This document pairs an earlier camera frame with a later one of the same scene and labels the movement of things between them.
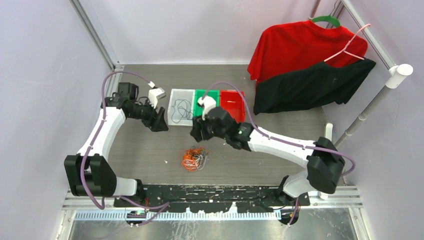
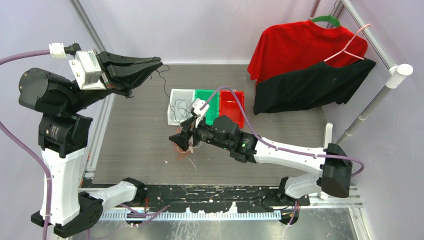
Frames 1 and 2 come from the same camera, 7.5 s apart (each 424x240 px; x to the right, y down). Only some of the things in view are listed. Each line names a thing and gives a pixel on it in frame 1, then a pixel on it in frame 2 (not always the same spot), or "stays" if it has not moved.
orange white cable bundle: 194,158 → 191,147
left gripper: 156,120 → 122,73
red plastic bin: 232,101 stays
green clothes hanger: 326,18 stays
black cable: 182,109 stays
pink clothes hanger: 343,49 stays
